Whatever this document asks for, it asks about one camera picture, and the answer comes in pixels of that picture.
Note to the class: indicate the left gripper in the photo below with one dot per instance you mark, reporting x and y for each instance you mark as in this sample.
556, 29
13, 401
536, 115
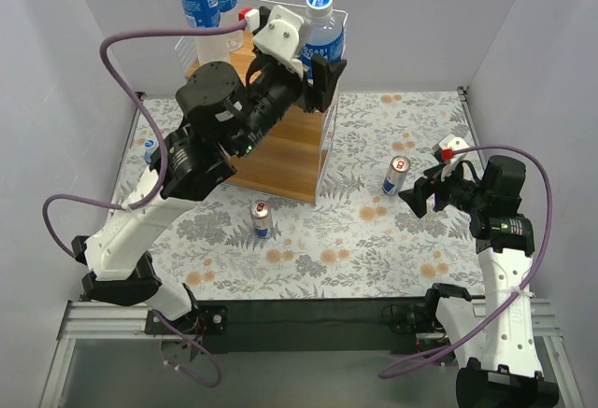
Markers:
307, 91

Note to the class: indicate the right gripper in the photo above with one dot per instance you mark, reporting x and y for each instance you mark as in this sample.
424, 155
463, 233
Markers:
436, 191

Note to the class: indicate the small Pocari Sweat bottle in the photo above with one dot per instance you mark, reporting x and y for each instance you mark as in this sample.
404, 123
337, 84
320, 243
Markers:
149, 147

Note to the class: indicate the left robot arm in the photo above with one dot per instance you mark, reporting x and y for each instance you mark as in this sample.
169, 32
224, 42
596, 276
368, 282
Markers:
224, 115

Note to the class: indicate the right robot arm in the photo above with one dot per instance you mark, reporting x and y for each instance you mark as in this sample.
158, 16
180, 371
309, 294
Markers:
498, 367

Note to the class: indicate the right Red Bull can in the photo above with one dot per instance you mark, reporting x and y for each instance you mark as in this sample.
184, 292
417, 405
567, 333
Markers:
396, 175

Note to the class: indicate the red bull can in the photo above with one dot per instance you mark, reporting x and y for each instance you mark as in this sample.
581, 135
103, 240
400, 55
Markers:
396, 175
261, 219

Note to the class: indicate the left Red Bull can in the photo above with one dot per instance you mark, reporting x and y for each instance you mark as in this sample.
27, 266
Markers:
261, 219

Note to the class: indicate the floral tablecloth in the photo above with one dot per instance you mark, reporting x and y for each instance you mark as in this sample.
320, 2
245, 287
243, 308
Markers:
354, 241

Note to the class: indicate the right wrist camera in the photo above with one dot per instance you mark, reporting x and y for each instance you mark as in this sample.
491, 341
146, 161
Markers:
448, 152

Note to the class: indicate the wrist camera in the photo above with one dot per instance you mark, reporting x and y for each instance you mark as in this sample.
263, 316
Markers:
278, 32
448, 152

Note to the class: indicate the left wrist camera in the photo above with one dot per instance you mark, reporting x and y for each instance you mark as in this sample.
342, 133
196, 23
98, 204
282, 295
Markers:
278, 32

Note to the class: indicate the white wire wooden shelf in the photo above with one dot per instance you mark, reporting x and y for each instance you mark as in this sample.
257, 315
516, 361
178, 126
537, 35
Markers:
291, 158

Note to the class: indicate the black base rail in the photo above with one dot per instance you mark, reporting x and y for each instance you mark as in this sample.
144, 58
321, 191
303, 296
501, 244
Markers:
297, 325

